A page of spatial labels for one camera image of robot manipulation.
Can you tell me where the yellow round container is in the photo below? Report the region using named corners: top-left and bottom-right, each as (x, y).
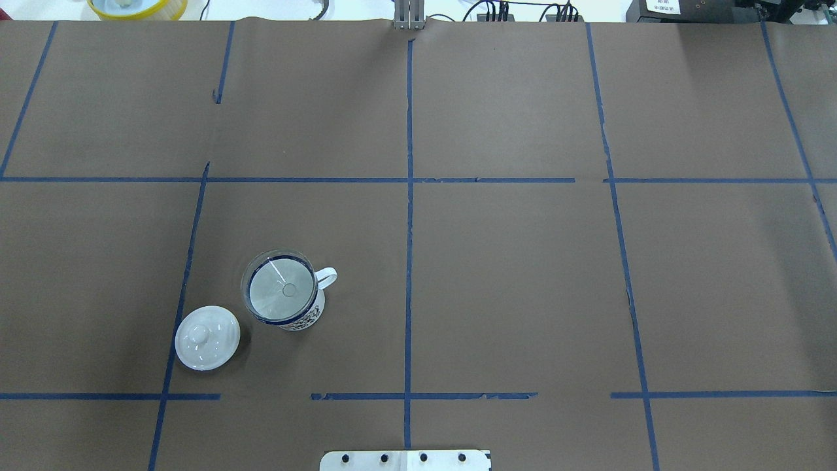
top-left (86, 1), bottom-right (189, 22)

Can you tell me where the white ceramic lid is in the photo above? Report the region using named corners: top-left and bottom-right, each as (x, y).
top-left (174, 306), bottom-right (241, 372)

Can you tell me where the clear glass funnel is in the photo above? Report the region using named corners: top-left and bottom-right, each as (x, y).
top-left (241, 249), bottom-right (318, 324)

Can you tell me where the silver aluminium frame post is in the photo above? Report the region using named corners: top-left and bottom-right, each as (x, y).
top-left (392, 0), bottom-right (426, 30)

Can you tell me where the white enamel mug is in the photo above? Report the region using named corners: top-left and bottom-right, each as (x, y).
top-left (246, 256), bottom-right (339, 332)

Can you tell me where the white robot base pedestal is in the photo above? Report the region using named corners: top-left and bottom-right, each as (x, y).
top-left (319, 449), bottom-right (492, 470)

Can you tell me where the orange black connector box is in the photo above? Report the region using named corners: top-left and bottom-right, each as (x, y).
top-left (539, 2), bottom-right (583, 23)
top-left (475, 1), bottom-right (512, 23)

